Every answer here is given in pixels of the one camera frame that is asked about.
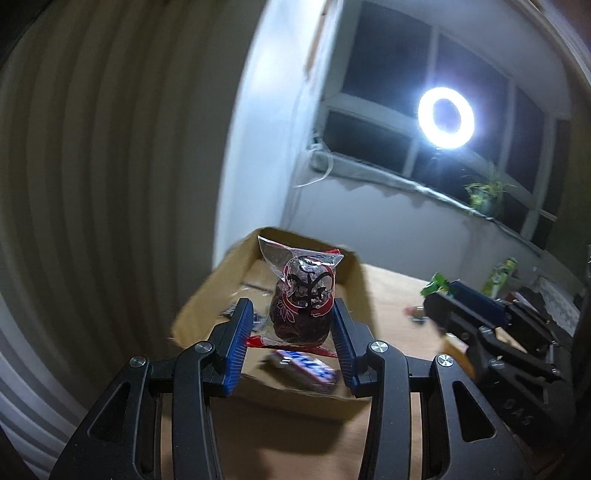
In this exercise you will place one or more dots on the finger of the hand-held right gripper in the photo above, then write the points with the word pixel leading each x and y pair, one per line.
pixel 445 314
pixel 475 302

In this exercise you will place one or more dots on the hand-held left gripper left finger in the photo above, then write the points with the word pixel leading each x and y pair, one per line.
pixel 235 350

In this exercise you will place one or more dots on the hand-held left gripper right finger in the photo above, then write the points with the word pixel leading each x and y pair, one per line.
pixel 346 350

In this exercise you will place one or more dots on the green snack packet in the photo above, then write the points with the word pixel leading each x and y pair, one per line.
pixel 434 284

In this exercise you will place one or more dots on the blue white candy bar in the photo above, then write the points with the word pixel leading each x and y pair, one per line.
pixel 304 367

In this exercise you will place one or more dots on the brown cardboard box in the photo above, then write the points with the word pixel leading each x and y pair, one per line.
pixel 203 311

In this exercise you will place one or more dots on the dark red date packet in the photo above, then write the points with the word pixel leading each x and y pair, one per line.
pixel 300 304

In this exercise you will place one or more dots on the red wrapped candy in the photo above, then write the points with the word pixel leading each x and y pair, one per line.
pixel 415 314

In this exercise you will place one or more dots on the green drink bottle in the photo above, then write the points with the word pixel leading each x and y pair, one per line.
pixel 498 277

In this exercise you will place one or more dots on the white lace cloth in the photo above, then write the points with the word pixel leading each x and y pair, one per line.
pixel 558 304

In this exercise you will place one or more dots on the potted spider plant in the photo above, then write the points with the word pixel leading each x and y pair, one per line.
pixel 482 194

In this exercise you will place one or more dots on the grey windowsill cloth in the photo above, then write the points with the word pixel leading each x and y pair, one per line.
pixel 360 168

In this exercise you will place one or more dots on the striped curtain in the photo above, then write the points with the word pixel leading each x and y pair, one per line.
pixel 92 184

